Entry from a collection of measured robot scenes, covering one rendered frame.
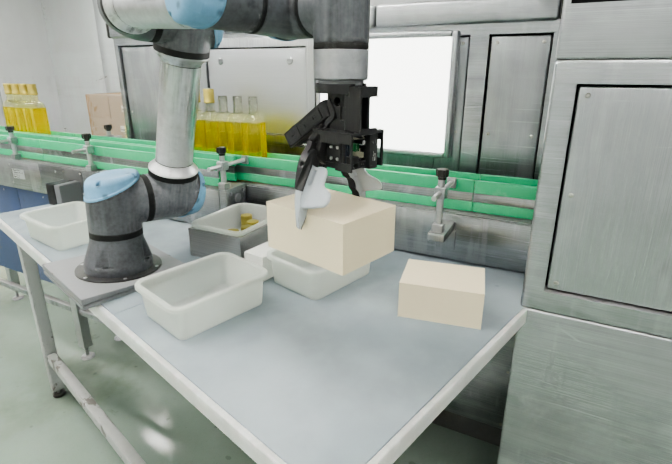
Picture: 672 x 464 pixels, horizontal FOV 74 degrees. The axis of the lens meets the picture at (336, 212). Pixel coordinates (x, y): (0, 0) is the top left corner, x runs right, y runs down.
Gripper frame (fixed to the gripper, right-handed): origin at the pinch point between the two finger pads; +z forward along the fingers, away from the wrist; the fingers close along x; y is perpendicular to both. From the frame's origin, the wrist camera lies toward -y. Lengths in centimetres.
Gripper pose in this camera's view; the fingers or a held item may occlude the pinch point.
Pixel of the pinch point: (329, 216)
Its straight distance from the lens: 69.2
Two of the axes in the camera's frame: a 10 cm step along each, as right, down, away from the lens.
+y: 7.4, 2.2, -6.4
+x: 6.8, -2.3, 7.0
